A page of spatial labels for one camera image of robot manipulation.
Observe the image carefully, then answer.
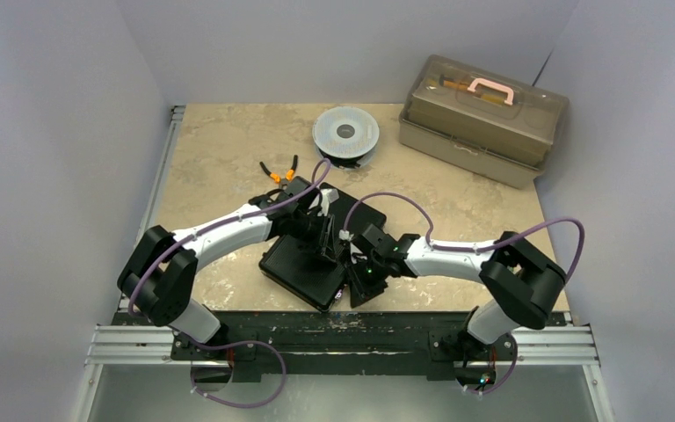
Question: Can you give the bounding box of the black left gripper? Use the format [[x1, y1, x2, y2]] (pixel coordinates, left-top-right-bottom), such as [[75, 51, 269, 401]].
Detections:
[[289, 212, 336, 264]]

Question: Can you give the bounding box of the black poker set case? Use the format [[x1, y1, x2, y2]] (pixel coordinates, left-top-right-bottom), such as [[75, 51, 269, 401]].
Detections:
[[258, 182, 388, 312]]

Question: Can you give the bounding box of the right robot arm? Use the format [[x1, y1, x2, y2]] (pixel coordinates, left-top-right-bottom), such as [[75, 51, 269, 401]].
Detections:
[[338, 224, 568, 358]]

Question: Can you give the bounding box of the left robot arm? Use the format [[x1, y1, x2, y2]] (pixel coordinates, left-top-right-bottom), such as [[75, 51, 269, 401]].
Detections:
[[117, 178, 339, 360]]

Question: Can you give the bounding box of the translucent brown storage box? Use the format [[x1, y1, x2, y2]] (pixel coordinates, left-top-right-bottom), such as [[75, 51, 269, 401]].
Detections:
[[398, 55, 570, 189]]

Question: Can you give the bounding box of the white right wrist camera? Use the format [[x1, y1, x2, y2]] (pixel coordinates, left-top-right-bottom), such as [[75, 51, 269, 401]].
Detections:
[[338, 229, 353, 244]]

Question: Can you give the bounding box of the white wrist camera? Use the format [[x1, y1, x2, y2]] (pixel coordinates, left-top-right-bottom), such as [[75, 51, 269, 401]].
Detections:
[[338, 229, 353, 244], [318, 188, 339, 215]]

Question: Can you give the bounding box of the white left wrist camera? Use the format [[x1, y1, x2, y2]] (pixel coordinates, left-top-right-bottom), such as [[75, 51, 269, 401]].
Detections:
[[318, 188, 339, 215]]

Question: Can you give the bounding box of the black orange handled tool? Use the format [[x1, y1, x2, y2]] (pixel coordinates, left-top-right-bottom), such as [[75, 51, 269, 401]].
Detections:
[[258, 154, 300, 185]]

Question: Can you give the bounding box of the white perforated cable spool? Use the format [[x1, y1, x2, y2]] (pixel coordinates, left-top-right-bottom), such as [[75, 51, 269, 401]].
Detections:
[[312, 106, 380, 171]]

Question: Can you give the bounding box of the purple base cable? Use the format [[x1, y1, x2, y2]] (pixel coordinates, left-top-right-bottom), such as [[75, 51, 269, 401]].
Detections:
[[183, 338, 288, 410]]

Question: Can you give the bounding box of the pink box handle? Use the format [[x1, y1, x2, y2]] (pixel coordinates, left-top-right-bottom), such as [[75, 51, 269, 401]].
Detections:
[[467, 77, 515, 106]]

